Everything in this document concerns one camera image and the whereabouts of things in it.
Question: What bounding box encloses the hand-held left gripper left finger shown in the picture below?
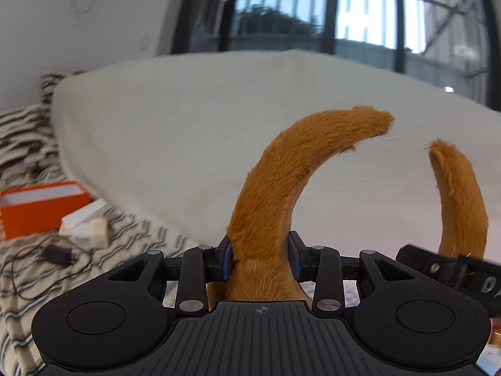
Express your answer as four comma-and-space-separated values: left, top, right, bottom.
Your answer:
108, 236, 234, 316

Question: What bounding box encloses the black framed window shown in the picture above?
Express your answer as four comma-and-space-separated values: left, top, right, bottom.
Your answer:
184, 0, 501, 106

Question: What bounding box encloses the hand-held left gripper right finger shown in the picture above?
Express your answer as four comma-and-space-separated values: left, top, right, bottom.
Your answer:
288, 232, 410, 316

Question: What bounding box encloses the large white cushion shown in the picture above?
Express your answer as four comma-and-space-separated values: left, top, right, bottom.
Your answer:
51, 49, 501, 267

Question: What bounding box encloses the black cable with adapter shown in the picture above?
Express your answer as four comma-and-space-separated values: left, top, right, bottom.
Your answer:
10, 235, 85, 302

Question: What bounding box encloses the orange box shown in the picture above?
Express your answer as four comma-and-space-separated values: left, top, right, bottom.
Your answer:
0, 181, 92, 239

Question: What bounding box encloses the white flat box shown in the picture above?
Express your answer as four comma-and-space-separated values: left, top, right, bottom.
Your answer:
59, 198, 108, 232

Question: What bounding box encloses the brown plush toy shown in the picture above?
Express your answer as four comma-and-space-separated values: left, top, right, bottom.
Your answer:
207, 106, 490, 310

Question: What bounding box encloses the small beige carton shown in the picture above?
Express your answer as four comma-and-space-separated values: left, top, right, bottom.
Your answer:
65, 218, 109, 250

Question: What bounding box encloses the striped blanket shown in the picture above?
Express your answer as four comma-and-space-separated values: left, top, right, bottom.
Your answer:
0, 72, 204, 376

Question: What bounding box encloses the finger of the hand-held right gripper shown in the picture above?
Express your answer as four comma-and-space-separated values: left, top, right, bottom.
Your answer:
396, 245, 466, 286

